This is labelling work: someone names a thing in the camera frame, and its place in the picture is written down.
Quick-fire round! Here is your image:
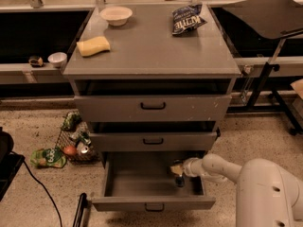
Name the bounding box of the grey top drawer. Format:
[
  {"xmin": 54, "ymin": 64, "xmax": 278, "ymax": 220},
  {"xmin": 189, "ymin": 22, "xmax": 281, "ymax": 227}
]
[{"xmin": 74, "ymin": 96, "xmax": 231, "ymax": 122}]

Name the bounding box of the black device left edge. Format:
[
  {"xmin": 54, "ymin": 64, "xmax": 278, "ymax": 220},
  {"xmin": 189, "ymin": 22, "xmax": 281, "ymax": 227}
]
[{"xmin": 0, "ymin": 128, "xmax": 25, "ymax": 201}]

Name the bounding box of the grey open bottom drawer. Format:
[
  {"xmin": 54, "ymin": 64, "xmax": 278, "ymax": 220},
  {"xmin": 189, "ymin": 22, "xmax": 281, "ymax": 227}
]
[{"xmin": 93, "ymin": 151, "xmax": 215, "ymax": 212}]

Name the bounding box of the blue kettle chips bag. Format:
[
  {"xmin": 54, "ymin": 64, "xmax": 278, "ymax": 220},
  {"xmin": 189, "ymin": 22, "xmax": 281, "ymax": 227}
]
[{"xmin": 172, "ymin": 4, "xmax": 206, "ymax": 36}]

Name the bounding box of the green bottle in basket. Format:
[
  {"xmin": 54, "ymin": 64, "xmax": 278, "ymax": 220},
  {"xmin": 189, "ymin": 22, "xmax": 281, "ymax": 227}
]
[{"xmin": 69, "ymin": 131, "xmax": 91, "ymax": 146}]

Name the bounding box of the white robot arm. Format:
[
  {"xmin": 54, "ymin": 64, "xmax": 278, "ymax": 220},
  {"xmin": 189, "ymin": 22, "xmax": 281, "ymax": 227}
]
[{"xmin": 170, "ymin": 153, "xmax": 303, "ymax": 227}]

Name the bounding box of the yellow sponge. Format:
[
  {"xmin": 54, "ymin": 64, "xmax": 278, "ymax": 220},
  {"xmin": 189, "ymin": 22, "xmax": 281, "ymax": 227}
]
[{"xmin": 77, "ymin": 36, "xmax": 111, "ymax": 57}]

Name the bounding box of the yellow tape measure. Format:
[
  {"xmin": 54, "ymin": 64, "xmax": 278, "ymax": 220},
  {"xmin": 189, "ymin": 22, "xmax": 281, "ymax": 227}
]
[{"xmin": 28, "ymin": 56, "xmax": 44, "ymax": 67}]

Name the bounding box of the black bar on floor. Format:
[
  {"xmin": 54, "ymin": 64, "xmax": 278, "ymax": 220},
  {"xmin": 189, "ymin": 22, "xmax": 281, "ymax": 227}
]
[{"xmin": 72, "ymin": 193, "xmax": 92, "ymax": 227}]

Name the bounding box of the green chip bag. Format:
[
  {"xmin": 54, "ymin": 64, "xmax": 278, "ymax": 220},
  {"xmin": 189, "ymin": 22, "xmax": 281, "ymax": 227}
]
[{"xmin": 62, "ymin": 112, "xmax": 81, "ymax": 131}]

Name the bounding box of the grey drawer cabinet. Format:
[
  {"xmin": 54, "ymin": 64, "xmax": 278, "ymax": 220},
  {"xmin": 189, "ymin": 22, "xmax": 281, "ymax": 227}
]
[{"xmin": 62, "ymin": 3, "xmax": 242, "ymax": 168}]

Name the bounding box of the white paper bowl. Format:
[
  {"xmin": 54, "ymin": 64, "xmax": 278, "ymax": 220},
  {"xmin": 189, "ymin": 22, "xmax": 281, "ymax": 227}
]
[{"xmin": 99, "ymin": 7, "xmax": 133, "ymax": 26}]

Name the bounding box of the grey middle drawer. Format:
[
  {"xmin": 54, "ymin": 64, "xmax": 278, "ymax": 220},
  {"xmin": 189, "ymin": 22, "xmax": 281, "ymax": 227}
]
[{"xmin": 90, "ymin": 132, "xmax": 217, "ymax": 152}]

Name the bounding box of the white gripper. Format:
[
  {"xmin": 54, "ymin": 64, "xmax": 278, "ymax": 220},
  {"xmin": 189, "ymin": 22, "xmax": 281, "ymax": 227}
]
[{"xmin": 170, "ymin": 158, "xmax": 203, "ymax": 177}]

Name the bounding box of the red bull can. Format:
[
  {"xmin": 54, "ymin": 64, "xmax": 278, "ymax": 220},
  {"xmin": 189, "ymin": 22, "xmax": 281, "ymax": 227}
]
[{"xmin": 171, "ymin": 159, "xmax": 187, "ymax": 188}]

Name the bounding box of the black power cable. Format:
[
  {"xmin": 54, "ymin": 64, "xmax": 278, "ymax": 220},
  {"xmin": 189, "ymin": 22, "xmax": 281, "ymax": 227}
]
[{"xmin": 10, "ymin": 150, "xmax": 63, "ymax": 227}]

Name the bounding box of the silver soda can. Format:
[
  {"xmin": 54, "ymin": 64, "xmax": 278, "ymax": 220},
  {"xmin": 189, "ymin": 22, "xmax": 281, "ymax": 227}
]
[{"xmin": 77, "ymin": 142, "xmax": 91, "ymax": 156}]

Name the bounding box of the small white cup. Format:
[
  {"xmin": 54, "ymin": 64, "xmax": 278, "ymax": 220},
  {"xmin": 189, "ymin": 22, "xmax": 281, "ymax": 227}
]
[{"xmin": 47, "ymin": 52, "xmax": 67, "ymax": 68}]

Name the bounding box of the green snack pouch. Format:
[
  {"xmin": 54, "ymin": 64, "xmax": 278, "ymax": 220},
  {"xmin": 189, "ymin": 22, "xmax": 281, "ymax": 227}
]
[{"xmin": 30, "ymin": 148, "xmax": 66, "ymax": 168}]

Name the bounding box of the black wire basket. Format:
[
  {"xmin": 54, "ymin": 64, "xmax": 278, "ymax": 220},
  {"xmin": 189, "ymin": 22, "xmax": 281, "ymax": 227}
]
[{"xmin": 56, "ymin": 122, "xmax": 99, "ymax": 165}]

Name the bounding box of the red apple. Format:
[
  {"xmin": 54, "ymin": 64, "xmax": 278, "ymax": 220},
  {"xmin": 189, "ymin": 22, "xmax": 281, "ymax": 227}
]
[{"xmin": 63, "ymin": 146, "xmax": 78, "ymax": 156}]

